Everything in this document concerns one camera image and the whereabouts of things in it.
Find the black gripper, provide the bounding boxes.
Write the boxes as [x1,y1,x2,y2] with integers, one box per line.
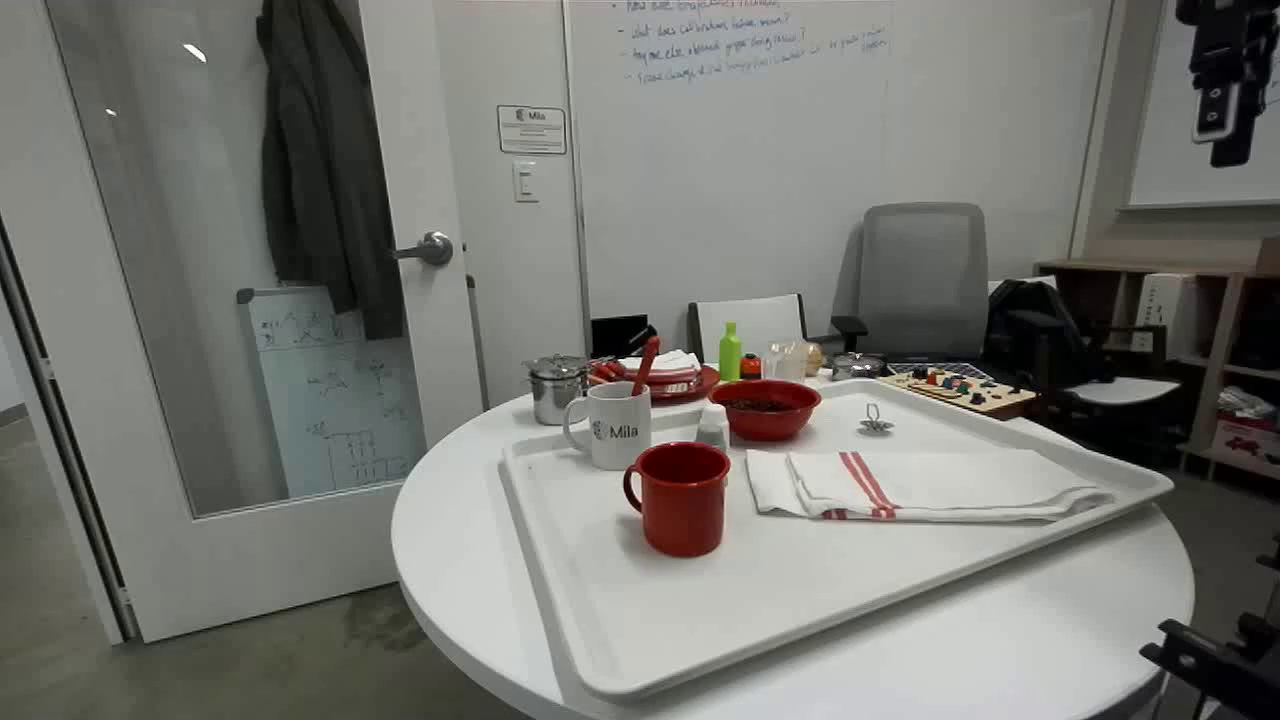
[1171,0,1280,172]

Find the white towel with red stripes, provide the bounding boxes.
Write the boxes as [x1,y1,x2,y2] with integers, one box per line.
[742,444,1117,530]

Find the wooden shelf unit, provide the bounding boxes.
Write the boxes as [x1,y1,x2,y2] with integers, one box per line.
[1038,237,1280,490]

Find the black bag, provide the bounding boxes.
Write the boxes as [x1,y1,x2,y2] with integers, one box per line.
[985,277,1121,400]

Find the white seat pad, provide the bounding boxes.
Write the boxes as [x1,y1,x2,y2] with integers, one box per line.
[1061,374,1185,413]

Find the grey office chair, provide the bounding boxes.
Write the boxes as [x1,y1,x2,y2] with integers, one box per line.
[829,201,998,367]

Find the wooden tray with small items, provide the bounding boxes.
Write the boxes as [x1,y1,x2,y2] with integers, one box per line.
[887,366,1040,422]

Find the white small cup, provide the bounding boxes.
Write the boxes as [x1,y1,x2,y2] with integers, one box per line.
[765,336,813,385]

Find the white chair backrest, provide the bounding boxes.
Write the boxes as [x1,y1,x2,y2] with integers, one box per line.
[688,294,813,367]

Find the red bowl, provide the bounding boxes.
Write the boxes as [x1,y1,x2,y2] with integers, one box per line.
[708,378,829,444]

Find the black stand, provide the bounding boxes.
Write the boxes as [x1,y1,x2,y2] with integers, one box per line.
[1140,611,1280,720]

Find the green bottle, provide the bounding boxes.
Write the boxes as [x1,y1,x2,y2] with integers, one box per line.
[716,322,749,385]

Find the large white plastic tray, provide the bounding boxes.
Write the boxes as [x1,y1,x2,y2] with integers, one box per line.
[497,379,1182,705]

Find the black box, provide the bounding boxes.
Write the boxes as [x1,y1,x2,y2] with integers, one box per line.
[590,313,661,359]

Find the red enamel mug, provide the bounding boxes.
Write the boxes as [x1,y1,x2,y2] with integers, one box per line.
[619,440,738,560]

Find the white mug with logo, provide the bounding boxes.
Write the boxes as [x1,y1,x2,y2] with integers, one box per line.
[559,379,656,471]

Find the metal cup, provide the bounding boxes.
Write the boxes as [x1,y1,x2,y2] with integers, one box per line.
[524,352,591,430]

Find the grey jacket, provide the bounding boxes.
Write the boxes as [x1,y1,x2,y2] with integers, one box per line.
[252,0,409,346]

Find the small whiteboard behind glass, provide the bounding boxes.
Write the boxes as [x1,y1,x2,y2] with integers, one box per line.
[237,283,431,504]

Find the white door with glass pane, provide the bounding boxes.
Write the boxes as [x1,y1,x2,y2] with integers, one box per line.
[0,0,487,650]

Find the wall whiteboard with writing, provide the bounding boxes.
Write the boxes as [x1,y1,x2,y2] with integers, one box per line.
[559,0,1121,352]

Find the white wall sign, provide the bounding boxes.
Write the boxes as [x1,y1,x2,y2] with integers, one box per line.
[493,99,573,162]

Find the silver door handle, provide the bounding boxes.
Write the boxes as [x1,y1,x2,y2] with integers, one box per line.
[393,229,462,274]

